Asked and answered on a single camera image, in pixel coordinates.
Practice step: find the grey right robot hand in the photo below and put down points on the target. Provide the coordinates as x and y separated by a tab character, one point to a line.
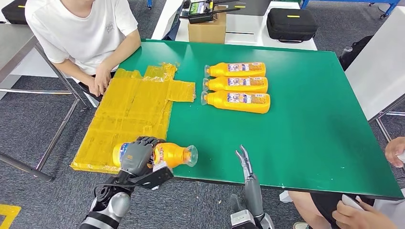
254	196

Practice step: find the person's right hand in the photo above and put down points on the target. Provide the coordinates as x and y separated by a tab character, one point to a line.
394	148
91	87

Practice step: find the person's left hand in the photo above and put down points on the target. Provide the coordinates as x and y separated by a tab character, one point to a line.
102	79
360	219

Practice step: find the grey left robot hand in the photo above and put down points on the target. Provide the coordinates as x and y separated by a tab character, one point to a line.
136	158

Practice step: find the white and black handheld device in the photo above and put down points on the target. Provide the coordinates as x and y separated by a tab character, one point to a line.
402	157

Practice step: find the white phone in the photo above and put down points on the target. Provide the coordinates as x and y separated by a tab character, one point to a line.
351	202

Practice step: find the yellow detergent bottle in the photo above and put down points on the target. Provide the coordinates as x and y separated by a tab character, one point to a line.
172	155
221	72
221	106
221	87

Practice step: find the person's left forearm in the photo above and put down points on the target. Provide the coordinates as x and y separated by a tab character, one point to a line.
123	50

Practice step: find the person's right forearm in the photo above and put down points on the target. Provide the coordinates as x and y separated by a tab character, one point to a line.
71	71

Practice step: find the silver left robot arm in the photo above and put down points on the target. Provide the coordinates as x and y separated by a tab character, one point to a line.
117	205

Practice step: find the white table foot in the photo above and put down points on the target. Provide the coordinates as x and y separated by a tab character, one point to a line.
155	188
285	197

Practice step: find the person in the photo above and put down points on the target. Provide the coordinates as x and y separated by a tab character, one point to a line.
82	31
322	205

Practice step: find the yellow taped cardboard mat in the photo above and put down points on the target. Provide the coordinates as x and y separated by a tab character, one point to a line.
133	110

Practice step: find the white side table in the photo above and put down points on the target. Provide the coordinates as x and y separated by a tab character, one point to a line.
31	68

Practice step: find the green table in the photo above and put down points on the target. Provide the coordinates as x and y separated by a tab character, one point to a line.
300	110

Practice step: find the black backpack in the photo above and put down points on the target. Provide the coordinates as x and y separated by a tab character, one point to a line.
354	53

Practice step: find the black carry case yellow tag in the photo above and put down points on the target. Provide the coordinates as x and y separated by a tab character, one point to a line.
291	27
14	14

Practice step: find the brown cardboard box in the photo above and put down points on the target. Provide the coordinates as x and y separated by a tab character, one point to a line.
205	33

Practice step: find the black remote controller with antennas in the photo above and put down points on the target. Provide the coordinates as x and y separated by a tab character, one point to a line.
199	15

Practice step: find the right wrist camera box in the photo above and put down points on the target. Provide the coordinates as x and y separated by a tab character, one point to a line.
242	219

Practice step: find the grey metal frame table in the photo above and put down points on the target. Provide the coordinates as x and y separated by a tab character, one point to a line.
12	44
379	63

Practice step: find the blue metal frame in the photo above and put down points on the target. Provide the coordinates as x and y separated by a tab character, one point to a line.
348	1

